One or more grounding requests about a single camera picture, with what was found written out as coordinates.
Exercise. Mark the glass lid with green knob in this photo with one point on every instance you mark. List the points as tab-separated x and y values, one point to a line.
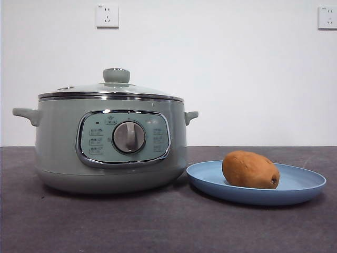
116	76

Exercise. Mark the brown potato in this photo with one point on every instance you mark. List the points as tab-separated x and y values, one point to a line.
250	170

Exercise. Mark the pale green electric steamer pot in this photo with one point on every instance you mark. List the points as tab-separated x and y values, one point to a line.
60	147

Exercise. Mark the blue round plate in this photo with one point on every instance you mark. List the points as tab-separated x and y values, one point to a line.
297	182

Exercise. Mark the white wall socket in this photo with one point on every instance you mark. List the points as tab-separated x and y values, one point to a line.
328	18
107	17

